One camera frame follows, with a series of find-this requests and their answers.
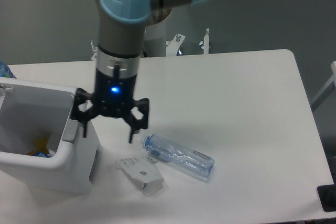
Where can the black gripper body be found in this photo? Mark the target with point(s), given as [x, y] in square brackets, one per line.
[113, 98]

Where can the white push-top trash can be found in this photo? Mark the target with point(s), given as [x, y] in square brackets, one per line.
[32, 110]

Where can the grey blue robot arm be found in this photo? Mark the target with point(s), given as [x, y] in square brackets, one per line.
[121, 33]

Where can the colourful trash inside can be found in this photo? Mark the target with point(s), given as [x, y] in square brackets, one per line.
[40, 148]

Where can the crushed white paper carton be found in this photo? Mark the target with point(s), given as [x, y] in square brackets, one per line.
[143, 172]

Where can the clear blue plastic bottle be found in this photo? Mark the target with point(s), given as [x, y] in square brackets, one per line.
[179, 156]

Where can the blue patterned object left edge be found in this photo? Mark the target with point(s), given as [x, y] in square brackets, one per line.
[5, 71]

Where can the black box at table corner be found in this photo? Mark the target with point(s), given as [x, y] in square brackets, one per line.
[327, 197]

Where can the white left base bracket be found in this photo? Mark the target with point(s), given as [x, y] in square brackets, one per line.
[94, 50]

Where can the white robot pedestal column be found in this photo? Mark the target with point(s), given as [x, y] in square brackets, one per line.
[155, 33]

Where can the white right base bracket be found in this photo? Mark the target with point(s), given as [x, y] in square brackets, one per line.
[174, 46]

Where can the white far-right base bracket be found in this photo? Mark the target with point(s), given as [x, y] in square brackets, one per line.
[205, 45]

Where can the white frame at right edge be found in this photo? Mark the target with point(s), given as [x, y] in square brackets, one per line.
[324, 91]

